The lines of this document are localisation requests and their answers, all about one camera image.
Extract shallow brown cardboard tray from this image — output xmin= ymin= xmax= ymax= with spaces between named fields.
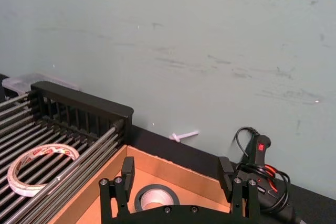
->
xmin=48 ymin=144 xmax=233 ymax=224

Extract black corded tool red switch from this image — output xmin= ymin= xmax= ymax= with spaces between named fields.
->
xmin=241 ymin=134 xmax=302 ymax=224

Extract roll of white tape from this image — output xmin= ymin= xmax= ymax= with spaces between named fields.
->
xmin=7 ymin=143 xmax=80 ymax=198

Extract plain pale wall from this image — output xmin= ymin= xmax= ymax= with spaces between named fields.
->
xmin=0 ymin=0 xmax=336 ymax=201

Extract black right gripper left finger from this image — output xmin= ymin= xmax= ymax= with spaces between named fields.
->
xmin=99 ymin=156 xmax=135 ymax=219

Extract roll of silver tape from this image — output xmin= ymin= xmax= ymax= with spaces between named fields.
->
xmin=134 ymin=184 xmax=181 ymax=213

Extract clear plastic case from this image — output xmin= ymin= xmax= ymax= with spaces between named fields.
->
xmin=2 ymin=73 xmax=81 ymax=97

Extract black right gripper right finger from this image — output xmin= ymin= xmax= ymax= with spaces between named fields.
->
xmin=218 ymin=157 xmax=260 ymax=219

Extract black tool cable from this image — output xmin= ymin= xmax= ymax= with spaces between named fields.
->
xmin=234 ymin=126 xmax=291 ymax=213

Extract small white plastic piece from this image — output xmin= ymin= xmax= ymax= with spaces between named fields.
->
xmin=169 ymin=130 xmax=200 ymax=143

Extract black rack with steel bars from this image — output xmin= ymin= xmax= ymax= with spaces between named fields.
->
xmin=0 ymin=81 xmax=134 ymax=224

